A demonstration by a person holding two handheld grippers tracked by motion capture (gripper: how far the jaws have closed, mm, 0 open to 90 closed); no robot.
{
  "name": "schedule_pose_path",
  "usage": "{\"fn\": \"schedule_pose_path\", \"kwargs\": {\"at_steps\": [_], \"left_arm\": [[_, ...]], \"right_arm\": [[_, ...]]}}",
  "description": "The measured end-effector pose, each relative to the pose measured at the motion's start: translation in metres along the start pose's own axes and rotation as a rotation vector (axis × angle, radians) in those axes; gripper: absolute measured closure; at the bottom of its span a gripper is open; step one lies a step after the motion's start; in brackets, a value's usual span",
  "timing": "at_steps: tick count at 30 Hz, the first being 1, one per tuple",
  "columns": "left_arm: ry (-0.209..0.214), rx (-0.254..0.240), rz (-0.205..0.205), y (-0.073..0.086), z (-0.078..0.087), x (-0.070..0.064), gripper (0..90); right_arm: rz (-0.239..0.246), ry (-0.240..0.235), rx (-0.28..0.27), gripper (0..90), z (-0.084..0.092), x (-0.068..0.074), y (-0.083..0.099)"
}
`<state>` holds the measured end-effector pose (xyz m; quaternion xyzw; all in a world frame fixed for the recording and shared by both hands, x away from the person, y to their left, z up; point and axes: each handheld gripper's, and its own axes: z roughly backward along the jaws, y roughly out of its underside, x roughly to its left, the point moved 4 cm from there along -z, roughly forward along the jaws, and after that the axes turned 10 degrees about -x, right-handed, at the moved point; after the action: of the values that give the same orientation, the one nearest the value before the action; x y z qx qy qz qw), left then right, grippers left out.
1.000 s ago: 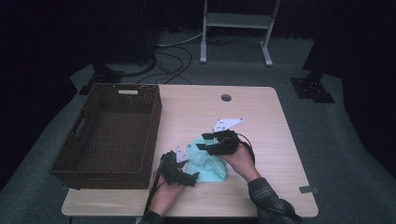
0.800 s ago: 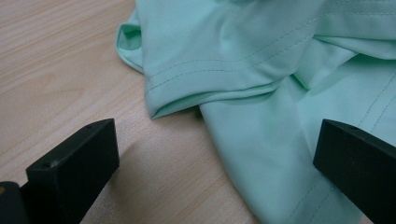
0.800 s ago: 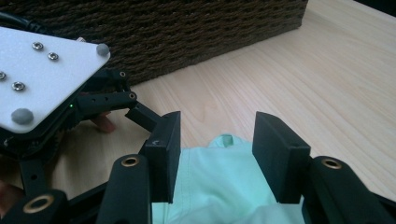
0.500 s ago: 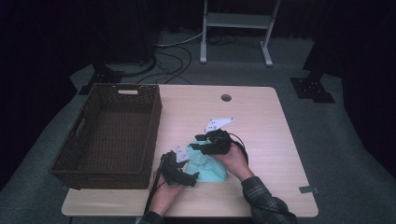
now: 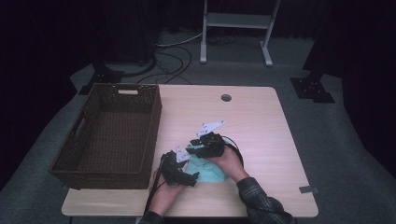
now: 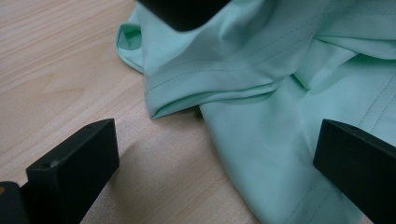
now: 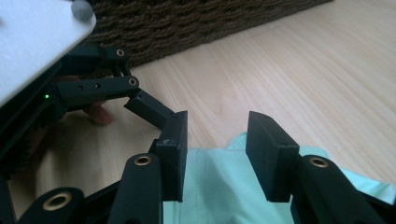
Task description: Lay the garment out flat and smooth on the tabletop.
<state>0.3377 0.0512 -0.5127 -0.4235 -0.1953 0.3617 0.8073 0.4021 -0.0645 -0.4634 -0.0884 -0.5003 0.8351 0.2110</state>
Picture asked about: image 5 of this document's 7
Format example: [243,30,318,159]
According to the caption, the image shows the left hand-held gripper black cable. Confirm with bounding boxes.
[144,153,166,216]

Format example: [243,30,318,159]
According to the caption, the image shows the mint green t-shirt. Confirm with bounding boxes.
[183,138,235,184]

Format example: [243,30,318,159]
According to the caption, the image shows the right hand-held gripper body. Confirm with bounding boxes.
[195,120,227,159]

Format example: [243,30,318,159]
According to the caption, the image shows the grey tape piece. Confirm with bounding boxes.
[298,185,320,194]

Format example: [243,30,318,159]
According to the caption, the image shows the white floor cable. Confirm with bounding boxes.
[155,31,204,49]

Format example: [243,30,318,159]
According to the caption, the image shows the hand-held gripper black cable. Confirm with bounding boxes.
[144,153,166,216]
[222,135,245,166]

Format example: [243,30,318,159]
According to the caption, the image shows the person's right hand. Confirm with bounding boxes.
[205,145,250,183]

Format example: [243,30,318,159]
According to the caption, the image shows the white metal stand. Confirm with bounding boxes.
[199,0,281,68]

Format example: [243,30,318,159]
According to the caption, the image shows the brown woven basket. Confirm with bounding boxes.
[49,82,163,190]

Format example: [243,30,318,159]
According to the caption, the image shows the thin black floor cable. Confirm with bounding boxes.
[136,45,193,85]

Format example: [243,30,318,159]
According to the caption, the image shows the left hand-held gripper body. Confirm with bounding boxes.
[160,145,191,187]

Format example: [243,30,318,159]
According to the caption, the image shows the person's left hand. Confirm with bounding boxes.
[151,175,188,217]

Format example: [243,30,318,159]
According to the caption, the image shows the black stand base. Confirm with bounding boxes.
[78,60,125,96]
[290,69,336,105]

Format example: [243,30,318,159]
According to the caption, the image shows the right hand-held gripper black cable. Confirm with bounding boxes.
[222,135,245,166]

